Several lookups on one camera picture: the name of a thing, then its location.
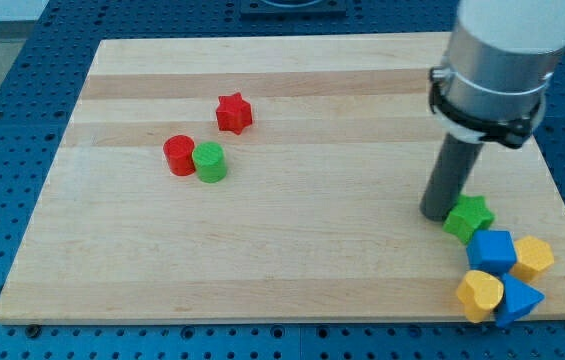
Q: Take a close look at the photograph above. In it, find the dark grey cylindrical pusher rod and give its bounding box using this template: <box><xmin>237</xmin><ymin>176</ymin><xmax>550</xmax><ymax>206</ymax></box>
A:
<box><xmin>419</xmin><ymin>134</ymin><xmax>483</xmax><ymax>222</ymax></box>

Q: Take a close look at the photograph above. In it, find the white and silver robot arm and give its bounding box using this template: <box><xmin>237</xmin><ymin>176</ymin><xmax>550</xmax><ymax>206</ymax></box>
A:
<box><xmin>420</xmin><ymin>0</ymin><xmax>565</xmax><ymax>221</ymax></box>

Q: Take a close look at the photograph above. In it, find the green star block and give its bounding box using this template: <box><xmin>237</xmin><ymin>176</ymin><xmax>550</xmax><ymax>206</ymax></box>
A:
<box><xmin>442</xmin><ymin>195</ymin><xmax>495</xmax><ymax>245</ymax></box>

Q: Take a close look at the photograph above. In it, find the blue cube block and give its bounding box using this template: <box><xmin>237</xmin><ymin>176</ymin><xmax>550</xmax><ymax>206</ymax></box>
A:
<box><xmin>466</xmin><ymin>230</ymin><xmax>517</xmax><ymax>275</ymax></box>

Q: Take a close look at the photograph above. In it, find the yellow hexagon block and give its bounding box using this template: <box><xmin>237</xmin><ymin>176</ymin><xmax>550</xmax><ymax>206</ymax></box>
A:
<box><xmin>509</xmin><ymin>236</ymin><xmax>555</xmax><ymax>283</ymax></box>

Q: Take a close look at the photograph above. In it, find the yellow heart block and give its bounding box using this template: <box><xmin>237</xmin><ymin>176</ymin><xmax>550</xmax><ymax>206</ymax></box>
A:
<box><xmin>456</xmin><ymin>270</ymin><xmax>504</xmax><ymax>323</ymax></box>

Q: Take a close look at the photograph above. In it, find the blue triangle block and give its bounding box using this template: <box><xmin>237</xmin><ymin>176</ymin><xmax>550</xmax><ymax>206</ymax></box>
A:
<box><xmin>495</xmin><ymin>274</ymin><xmax>545</xmax><ymax>328</ymax></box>

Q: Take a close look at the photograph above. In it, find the wooden board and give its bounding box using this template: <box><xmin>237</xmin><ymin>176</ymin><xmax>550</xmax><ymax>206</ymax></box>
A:
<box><xmin>0</xmin><ymin>32</ymin><xmax>565</xmax><ymax>326</ymax></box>

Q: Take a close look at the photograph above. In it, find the red star block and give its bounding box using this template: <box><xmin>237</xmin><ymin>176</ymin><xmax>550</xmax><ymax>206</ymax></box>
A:
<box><xmin>216</xmin><ymin>92</ymin><xmax>253</xmax><ymax>135</ymax></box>

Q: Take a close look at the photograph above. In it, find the green cylinder block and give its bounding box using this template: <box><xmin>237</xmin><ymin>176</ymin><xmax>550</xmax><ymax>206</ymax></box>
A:
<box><xmin>192</xmin><ymin>142</ymin><xmax>227</xmax><ymax>183</ymax></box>

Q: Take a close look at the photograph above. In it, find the red cylinder block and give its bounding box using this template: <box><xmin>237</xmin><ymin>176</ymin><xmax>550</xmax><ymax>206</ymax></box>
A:
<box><xmin>163</xmin><ymin>135</ymin><xmax>195</xmax><ymax>176</ymax></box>

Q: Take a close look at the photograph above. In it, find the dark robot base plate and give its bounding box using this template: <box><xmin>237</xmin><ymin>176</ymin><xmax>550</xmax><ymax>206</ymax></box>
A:
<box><xmin>238</xmin><ymin>0</ymin><xmax>347</xmax><ymax>18</ymax></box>

